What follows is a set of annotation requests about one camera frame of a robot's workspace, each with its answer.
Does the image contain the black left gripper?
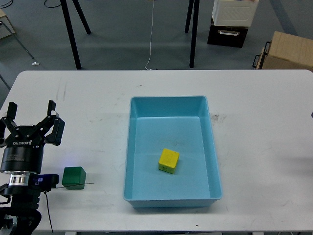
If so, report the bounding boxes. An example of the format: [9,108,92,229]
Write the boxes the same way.
[0,100,65,174]

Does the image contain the green cube block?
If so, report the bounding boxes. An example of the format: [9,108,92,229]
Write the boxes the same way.
[62,166,86,190]

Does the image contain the yellow cube block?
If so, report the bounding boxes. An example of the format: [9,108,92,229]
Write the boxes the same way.
[158,148,179,174]

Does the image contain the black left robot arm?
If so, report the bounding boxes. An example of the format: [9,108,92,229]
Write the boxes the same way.
[0,100,65,235]

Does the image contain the white storage box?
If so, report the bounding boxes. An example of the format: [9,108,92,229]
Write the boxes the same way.
[212,0,259,27]

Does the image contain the wooden cabinet with metal leg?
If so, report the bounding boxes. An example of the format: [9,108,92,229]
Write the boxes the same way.
[0,9,35,59]

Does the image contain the black left easel legs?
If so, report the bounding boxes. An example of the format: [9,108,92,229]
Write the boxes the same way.
[59,0,92,71]

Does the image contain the black easel legs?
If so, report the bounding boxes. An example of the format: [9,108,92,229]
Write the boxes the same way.
[59,0,92,71]
[184,0,200,68]

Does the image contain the light blue plastic bin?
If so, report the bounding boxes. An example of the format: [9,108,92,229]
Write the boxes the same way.
[123,96,223,208]

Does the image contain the black right easel legs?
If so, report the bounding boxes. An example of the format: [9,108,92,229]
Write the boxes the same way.
[184,0,200,68]

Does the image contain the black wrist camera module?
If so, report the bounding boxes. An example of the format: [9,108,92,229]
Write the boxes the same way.
[32,174,59,192]

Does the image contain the white hanging cable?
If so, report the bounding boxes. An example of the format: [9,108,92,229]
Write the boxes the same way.
[144,0,157,71]

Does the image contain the black box with handle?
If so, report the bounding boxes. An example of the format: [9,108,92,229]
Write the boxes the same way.
[207,19,248,48]

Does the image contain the cardboard box with handles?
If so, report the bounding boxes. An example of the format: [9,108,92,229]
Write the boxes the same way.
[252,31,313,71]

